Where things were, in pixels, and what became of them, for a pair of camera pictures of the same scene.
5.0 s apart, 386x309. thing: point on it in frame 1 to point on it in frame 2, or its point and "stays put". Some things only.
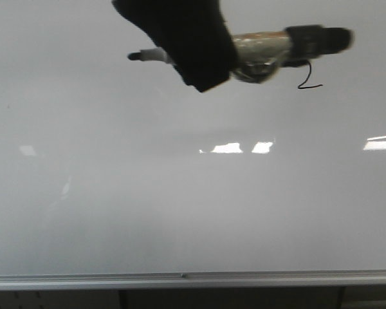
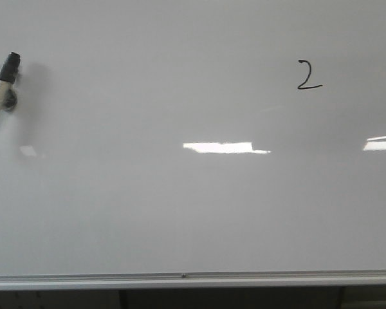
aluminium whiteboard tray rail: [204, 280] stays put
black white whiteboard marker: [257, 56] to [4, 97]
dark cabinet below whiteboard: [356, 297] stays put
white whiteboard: [98, 163] stays put
